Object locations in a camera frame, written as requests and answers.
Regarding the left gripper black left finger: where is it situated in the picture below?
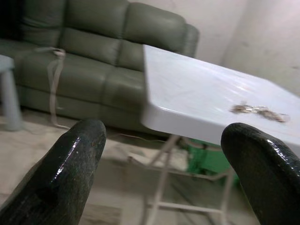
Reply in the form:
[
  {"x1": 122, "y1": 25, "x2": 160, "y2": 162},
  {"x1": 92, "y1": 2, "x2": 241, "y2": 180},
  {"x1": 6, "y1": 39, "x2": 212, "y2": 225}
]
[{"x1": 0, "y1": 119, "x2": 107, "y2": 225}]

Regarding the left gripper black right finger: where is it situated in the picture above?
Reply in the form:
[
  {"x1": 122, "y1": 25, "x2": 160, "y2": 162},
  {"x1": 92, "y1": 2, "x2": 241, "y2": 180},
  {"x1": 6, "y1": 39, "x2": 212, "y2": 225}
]
[{"x1": 220, "y1": 122, "x2": 300, "y2": 225}]

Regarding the green plastic object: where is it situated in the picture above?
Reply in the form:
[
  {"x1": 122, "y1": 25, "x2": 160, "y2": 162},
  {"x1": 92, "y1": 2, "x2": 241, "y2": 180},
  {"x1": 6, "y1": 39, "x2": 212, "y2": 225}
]
[{"x1": 186, "y1": 138, "x2": 240, "y2": 186}]

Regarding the grey-green leather sofa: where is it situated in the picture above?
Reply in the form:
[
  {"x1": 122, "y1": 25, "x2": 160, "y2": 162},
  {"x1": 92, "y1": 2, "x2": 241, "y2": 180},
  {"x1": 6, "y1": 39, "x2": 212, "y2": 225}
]
[{"x1": 0, "y1": 0, "x2": 200, "y2": 136}]

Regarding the white folding table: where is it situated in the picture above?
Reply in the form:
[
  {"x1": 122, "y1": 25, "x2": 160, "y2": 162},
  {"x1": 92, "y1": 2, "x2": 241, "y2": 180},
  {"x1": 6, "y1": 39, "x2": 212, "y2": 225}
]
[{"x1": 127, "y1": 44, "x2": 300, "y2": 225}]

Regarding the beige strap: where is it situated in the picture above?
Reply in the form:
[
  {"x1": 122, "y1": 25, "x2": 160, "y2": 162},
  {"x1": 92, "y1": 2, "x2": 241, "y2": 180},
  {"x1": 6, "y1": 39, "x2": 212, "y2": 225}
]
[{"x1": 32, "y1": 46, "x2": 71, "y2": 129}]

